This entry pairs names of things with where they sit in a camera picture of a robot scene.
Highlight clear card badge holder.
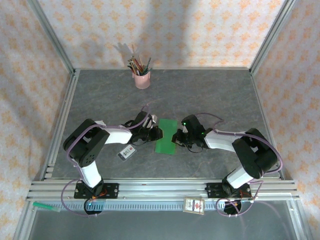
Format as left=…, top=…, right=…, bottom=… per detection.
left=117, top=144, right=138, bottom=161

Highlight pink pen cup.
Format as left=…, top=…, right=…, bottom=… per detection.
left=132, top=67, right=152, bottom=90

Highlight playing card box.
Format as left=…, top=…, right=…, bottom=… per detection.
left=183, top=196, right=206, bottom=215

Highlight yellow pencil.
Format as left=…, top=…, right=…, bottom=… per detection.
left=130, top=56, right=141, bottom=73

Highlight green marker pen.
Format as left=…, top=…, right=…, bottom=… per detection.
left=32, top=201, right=62, bottom=213

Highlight wide aluminium base rail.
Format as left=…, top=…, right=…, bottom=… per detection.
left=26, top=177, right=301, bottom=202

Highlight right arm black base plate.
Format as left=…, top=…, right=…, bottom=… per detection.
left=205, top=181, right=252, bottom=200

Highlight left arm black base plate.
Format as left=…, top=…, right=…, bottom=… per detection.
left=73, top=183, right=120, bottom=200

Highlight grey slotted cable duct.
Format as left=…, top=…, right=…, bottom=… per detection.
left=32, top=201, right=227, bottom=213

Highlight red orange base wires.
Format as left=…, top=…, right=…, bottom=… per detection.
left=91, top=188, right=108, bottom=201
left=238, top=189, right=252, bottom=200

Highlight aluminium side rail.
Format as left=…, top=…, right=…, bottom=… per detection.
left=31, top=69, right=81, bottom=182
left=249, top=68, right=286, bottom=181

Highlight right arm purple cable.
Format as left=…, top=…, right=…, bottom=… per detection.
left=194, top=112, right=285, bottom=218

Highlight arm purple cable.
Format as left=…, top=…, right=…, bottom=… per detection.
left=194, top=112, right=285, bottom=218
left=61, top=105, right=153, bottom=218

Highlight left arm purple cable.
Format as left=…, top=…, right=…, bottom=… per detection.
left=61, top=105, right=153, bottom=218

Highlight aluminium corner post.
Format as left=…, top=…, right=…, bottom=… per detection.
left=249, top=0, right=298, bottom=76
left=26, top=0, right=77, bottom=76

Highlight aluminium frame leg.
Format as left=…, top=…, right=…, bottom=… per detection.
left=286, top=199, right=310, bottom=240
left=12, top=201, right=36, bottom=240

